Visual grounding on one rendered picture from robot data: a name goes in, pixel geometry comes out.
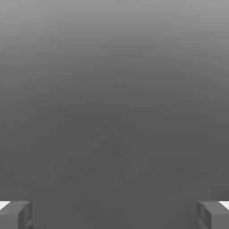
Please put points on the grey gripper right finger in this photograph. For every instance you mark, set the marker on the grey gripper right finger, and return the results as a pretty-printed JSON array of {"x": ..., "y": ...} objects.
[{"x": 214, "y": 214}]

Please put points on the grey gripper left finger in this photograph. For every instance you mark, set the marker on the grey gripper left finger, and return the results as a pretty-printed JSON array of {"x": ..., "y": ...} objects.
[{"x": 14, "y": 214}]

